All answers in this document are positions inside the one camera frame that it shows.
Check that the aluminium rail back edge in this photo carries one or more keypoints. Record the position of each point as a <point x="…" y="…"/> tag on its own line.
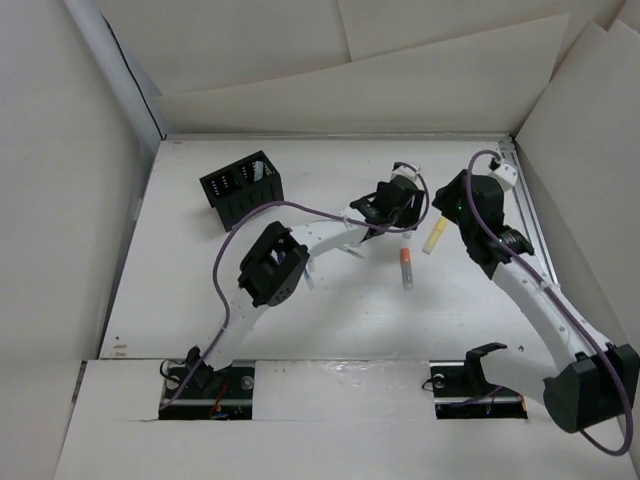
<point x="471" y="136"/>

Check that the black slotted organizer box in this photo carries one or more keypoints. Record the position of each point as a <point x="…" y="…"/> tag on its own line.
<point x="240" y="187"/>

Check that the green thin pen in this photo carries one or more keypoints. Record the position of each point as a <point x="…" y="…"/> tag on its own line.
<point x="354" y="252"/>

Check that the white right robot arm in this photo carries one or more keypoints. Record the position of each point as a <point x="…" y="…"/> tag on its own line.
<point x="592" y="379"/>

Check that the aluminium rail right side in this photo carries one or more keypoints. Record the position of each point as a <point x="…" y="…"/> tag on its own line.
<point x="528" y="214"/>

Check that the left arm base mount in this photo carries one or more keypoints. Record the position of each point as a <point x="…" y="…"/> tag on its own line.
<point x="227" y="396"/>

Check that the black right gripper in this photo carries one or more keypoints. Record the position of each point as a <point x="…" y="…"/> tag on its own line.
<point x="446" y="195"/>

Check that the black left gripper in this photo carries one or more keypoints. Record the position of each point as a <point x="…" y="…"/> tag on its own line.
<point x="410" y="211"/>

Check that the blue clear gel pen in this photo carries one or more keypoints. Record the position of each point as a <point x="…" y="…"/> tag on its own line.
<point x="309" y="279"/>

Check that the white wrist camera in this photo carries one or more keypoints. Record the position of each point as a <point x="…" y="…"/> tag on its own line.
<point x="504" y="172"/>
<point x="409" y="171"/>

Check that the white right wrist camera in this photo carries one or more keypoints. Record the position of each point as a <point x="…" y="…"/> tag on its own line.
<point x="504" y="172"/>

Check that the yellow highlighter marker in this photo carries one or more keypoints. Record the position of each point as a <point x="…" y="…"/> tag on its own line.
<point x="435" y="235"/>

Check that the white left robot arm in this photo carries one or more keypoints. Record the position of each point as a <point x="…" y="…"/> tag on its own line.
<point x="271" y="270"/>

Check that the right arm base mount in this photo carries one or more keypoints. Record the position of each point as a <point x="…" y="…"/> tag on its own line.
<point x="461" y="391"/>

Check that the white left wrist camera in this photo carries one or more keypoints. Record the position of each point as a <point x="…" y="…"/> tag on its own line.
<point x="409" y="171"/>

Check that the orange capped glue stick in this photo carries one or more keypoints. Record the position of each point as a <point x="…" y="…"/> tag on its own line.
<point x="406" y="269"/>

